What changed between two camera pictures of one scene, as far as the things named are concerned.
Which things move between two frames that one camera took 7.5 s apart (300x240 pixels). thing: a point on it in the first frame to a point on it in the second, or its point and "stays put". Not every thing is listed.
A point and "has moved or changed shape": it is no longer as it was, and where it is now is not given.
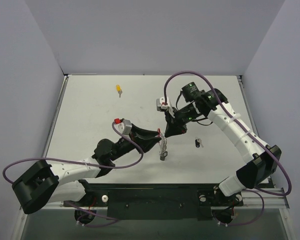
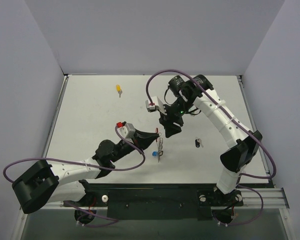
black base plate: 156,201 stays put
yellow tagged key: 119,90 stays put
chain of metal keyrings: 163,146 has moved or changed shape
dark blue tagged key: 198,142 stays put
